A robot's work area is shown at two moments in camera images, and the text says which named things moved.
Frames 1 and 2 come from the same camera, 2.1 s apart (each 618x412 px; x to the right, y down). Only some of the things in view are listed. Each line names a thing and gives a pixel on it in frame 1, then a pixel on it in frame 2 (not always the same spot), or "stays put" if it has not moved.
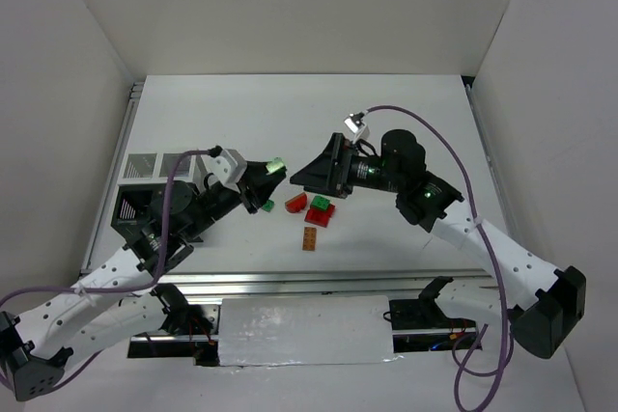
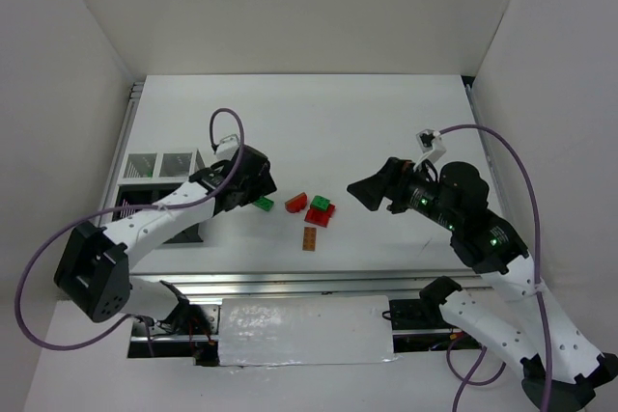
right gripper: x=343 y=166 to x=394 y=188
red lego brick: x=319 y=216 stays put
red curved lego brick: x=296 y=204 stays put
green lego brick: x=268 y=206 stays put
